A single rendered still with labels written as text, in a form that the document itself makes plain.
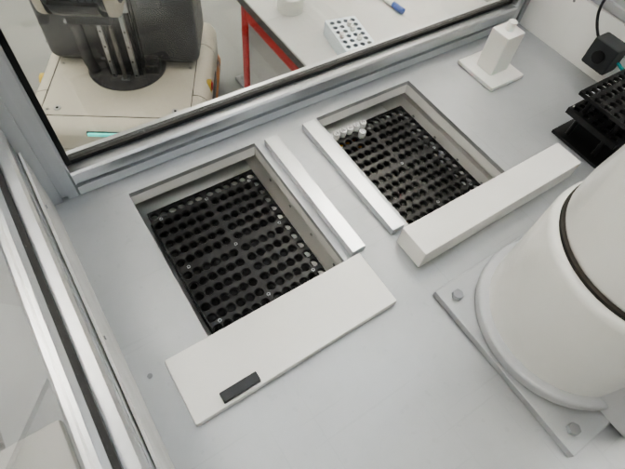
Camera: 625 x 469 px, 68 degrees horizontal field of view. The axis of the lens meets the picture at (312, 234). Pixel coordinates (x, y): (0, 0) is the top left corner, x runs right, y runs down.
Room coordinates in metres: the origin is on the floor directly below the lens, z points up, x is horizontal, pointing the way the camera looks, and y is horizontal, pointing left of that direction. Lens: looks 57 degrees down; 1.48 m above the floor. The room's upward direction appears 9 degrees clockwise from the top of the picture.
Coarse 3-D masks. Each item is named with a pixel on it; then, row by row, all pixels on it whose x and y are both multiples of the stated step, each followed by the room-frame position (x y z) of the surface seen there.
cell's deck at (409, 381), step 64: (448, 64) 0.77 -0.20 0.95; (512, 64) 0.80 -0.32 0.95; (256, 128) 0.53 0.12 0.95; (448, 128) 0.62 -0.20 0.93; (512, 128) 0.62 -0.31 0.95; (128, 192) 0.37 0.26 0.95; (128, 256) 0.27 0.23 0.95; (384, 256) 0.33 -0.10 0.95; (448, 256) 0.35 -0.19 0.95; (128, 320) 0.18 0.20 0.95; (192, 320) 0.20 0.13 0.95; (384, 320) 0.24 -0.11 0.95; (448, 320) 0.25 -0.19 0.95; (320, 384) 0.15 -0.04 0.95; (384, 384) 0.16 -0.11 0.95; (448, 384) 0.17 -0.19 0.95; (192, 448) 0.06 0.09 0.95; (256, 448) 0.07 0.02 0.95; (320, 448) 0.08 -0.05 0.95; (384, 448) 0.09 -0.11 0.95; (448, 448) 0.10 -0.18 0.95; (512, 448) 0.11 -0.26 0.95
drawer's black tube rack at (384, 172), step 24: (408, 120) 0.65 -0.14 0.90; (360, 144) 0.58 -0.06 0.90; (384, 144) 0.58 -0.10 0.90; (408, 144) 0.63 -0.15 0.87; (432, 144) 0.60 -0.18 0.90; (360, 168) 0.55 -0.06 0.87; (384, 168) 0.53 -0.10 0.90; (408, 168) 0.54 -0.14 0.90; (432, 168) 0.54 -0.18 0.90; (456, 168) 0.55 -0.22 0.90; (384, 192) 0.48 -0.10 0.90; (408, 192) 0.49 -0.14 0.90; (432, 192) 0.49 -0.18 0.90; (456, 192) 0.50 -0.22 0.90; (408, 216) 0.44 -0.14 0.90
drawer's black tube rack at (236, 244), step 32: (224, 192) 0.43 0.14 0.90; (256, 192) 0.44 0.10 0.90; (160, 224) 0.36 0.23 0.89; (192, 224) 0.38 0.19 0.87; (224, 224) 0.37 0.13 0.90; (256, 224) 0.38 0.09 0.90; (288, 224) 0.39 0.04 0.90; (192, 256) 0.31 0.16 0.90; (224, 256) 0.33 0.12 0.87; (256, 256) 0.32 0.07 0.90; (288, 256) 0.33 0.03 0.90; (192, 288) 0.27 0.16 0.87; (224, 288) 0.27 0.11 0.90; (256, 288) 0.27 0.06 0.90; (288, 288) 0.28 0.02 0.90; (224, 320) 0.22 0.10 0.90
